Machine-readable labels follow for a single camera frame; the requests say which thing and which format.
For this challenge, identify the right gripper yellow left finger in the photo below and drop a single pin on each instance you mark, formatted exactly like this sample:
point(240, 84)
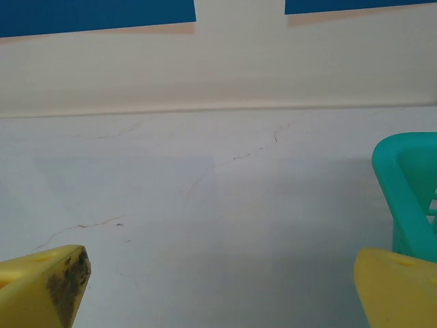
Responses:
point(30, 294)

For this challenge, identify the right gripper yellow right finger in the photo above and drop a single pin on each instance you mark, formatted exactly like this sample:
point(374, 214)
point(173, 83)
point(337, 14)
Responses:
point(399, 294)

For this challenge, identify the teal plastic basket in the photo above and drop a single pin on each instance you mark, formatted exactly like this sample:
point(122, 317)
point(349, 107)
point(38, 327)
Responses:
point(389, 160)

